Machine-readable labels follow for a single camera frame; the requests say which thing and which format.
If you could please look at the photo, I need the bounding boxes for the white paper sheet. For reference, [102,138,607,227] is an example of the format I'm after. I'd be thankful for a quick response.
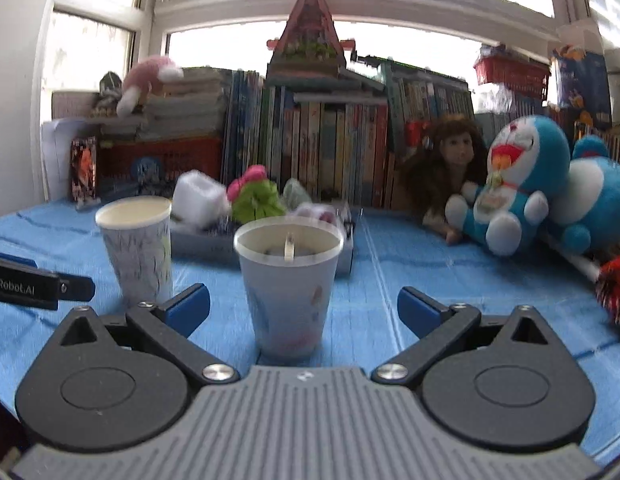
[40,119,75,201]

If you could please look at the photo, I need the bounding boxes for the pale green soft toy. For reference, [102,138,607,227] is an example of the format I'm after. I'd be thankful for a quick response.
[282,177,315,211]

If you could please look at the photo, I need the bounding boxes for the white window frame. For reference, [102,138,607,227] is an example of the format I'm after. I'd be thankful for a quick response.
[40,0,620,201]

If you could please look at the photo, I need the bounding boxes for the stack of flat books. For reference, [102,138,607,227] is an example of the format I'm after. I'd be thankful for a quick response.
[97,66,228,141]

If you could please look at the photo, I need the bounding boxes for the red black plush toy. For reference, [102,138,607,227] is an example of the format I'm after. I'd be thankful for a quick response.
[594,252,620,331]

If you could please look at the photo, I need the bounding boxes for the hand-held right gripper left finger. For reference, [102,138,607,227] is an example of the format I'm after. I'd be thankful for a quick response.
[57,283,241,386]

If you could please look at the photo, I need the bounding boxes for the red basket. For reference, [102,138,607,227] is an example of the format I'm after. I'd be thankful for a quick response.
[474,45,551,101]

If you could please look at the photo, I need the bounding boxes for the small grey figurine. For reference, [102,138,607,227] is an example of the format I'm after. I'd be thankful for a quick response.
[90,71,125,111]

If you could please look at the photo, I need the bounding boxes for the grey-patterned paper cup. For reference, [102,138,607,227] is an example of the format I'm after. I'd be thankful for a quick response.
[95,196,174,307]

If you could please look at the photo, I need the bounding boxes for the brown-haired doll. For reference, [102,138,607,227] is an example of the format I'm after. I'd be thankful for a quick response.
[400,114,490,246]

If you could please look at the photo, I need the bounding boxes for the pink green plush flower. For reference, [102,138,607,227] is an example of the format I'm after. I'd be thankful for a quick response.
[226,164,287,223]

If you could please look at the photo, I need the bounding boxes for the blue checked tablecloth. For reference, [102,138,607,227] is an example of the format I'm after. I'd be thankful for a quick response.
[0,200,620,466]

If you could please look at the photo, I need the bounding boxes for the books lying on row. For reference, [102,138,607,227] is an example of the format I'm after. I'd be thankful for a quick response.
[292,67,388,106]

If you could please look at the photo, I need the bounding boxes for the blue printed box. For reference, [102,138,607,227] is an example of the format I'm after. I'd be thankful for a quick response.
[550,45,613,128]

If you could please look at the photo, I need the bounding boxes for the dark printed box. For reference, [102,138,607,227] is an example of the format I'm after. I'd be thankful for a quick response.
[70,136,100,206]

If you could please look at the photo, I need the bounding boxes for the model house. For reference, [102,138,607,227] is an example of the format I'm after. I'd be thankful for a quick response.
[266,0,358,81]

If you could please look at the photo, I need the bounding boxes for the white cardboard box tray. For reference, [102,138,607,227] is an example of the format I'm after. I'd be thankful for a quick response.
[169,205,358,277]

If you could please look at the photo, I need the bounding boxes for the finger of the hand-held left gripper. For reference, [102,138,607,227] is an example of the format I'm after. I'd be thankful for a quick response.
[0,250,39,270]
[56,274,97,302]

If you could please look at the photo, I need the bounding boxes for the white foam cube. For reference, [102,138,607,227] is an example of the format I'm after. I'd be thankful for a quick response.
[172,170,231,233]

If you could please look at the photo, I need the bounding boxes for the white plastic rod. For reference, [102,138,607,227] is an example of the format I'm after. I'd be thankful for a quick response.
[547,237,603,281]

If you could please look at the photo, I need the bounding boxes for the pink white plush toy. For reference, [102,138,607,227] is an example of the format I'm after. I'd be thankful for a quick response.
[116,56,185,117]

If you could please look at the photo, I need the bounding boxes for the row of upright books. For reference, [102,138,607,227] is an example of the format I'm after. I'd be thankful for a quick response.
[220,67,490,211]

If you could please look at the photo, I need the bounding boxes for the blue cat plush toy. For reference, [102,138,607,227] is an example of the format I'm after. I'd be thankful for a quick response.
[445,115,573,257]

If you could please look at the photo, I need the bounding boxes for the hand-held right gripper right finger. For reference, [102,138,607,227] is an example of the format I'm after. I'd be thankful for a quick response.
[371,287,573,386]

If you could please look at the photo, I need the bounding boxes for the blue white plush toy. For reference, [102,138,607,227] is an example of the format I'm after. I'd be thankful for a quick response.
[547,135,620,256]

